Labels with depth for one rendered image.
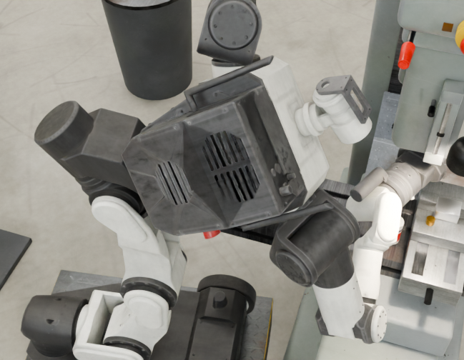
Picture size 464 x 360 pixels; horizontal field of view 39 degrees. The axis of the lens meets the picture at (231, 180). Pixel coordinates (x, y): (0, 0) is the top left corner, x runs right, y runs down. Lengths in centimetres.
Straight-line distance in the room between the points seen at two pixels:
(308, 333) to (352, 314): 116
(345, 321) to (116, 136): 59
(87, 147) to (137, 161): 13
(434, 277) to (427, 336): 19
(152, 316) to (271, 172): 71
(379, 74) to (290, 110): 86
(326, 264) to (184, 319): 98
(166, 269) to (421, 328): 71
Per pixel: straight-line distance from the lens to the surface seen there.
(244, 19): 112
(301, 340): 252
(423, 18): 117
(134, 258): 156
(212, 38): 113
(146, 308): 165
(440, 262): 179
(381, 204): 148
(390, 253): 187
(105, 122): 134
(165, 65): 347
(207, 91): 118
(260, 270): 290
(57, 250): 308
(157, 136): 114
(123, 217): 137
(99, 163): 130
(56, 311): 201
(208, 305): 211
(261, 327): 231
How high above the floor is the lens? 244
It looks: 50 degrees down
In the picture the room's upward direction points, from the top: 2 degrees counter-clockwise
